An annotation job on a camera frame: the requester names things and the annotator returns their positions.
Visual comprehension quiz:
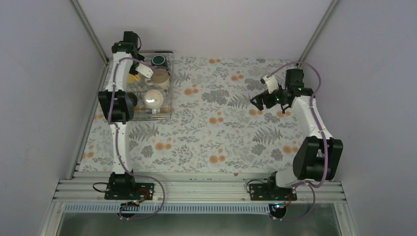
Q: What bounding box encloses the iridescent floral mug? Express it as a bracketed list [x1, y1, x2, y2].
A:
[143, 89, 164, 114]

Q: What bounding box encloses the yellow mug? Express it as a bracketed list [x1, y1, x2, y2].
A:
[127, 74, 141, 83]

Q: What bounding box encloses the black mug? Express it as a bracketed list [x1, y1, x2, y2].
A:
[127, 92, 138, 107]

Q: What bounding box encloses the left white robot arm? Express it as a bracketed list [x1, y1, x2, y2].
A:
[98, 31, 139, 199]

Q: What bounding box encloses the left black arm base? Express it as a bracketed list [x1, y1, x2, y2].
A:
[104, 173, 154, 201]

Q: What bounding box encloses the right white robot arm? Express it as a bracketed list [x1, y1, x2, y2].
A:
[250, 69, 343, 200]

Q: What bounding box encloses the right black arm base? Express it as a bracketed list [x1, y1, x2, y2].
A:
[245, 178, 298, 201]

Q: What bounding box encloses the teal green mug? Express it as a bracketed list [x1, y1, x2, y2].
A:
[151, 55, 169, 67]

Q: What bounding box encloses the beige cream mug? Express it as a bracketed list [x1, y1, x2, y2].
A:
[145, 70, 170, 89]

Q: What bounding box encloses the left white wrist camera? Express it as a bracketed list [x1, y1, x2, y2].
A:
[136, 63, 154, 79]

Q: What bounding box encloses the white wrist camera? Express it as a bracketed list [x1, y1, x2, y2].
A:
[136, 63, 154, 79]
[261, 75, 279, 94]

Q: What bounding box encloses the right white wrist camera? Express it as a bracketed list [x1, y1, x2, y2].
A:
[261, 75, 279, 94]

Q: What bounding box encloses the wire dish rack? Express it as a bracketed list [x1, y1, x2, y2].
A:
[103, 50, 174, 122]

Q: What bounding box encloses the aluminium rail frame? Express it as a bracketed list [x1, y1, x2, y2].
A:
[41, 171, 357, 236]

